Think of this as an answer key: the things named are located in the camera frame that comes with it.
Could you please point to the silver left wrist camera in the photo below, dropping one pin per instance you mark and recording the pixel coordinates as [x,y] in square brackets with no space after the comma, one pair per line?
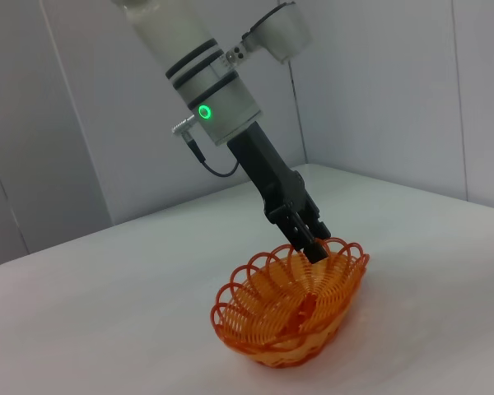
[284,29]

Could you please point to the orange woven plastic basket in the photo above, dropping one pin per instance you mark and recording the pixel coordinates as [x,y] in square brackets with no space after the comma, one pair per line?
[288,317]

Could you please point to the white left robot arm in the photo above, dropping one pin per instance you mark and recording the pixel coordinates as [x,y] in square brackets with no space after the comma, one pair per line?
[197,61]

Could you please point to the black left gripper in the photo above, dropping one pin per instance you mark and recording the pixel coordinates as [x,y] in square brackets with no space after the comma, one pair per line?
[267,173]

